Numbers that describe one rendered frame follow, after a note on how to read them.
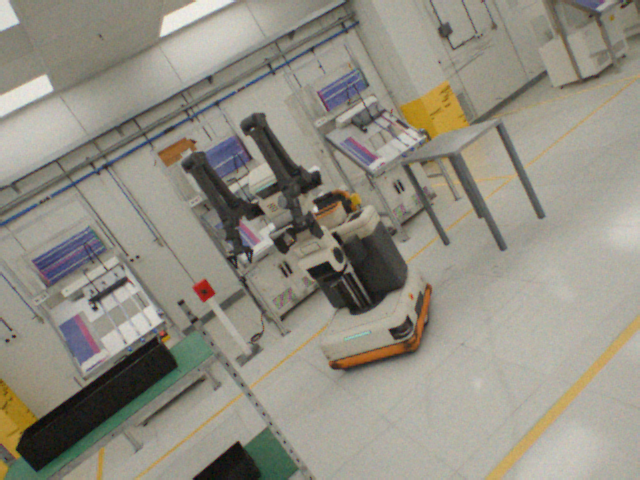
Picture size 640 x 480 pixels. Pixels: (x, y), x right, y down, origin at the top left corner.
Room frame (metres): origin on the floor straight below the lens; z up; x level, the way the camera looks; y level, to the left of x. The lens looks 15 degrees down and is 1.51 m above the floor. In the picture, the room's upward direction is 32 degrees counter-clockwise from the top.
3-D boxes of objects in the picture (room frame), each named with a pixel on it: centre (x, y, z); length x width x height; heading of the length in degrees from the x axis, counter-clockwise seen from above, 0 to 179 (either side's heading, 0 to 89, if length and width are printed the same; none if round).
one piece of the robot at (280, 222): (2.67, 0.11, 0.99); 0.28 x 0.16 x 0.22; 60
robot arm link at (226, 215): (2.63, 0.38, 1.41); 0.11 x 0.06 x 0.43; 60
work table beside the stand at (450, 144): (3.47, -1.15, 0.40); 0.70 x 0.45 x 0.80; 17
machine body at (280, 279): (4.62, 0.55, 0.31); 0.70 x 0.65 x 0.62; 108
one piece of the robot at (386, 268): (3.00, -0.08, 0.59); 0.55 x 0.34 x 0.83; 60
